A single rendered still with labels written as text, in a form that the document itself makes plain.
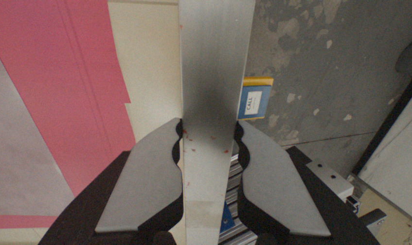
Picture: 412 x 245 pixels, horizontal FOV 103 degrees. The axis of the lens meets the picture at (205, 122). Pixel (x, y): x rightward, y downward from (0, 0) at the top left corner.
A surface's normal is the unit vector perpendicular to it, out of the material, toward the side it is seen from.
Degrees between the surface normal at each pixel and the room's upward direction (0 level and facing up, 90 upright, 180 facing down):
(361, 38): 0
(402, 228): 90
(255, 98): 0
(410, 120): 90
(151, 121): 15
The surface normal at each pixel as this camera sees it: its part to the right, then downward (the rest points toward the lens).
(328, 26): 0.26, 0.49
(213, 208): 0.00, 0.49
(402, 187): -0.96, 0.09
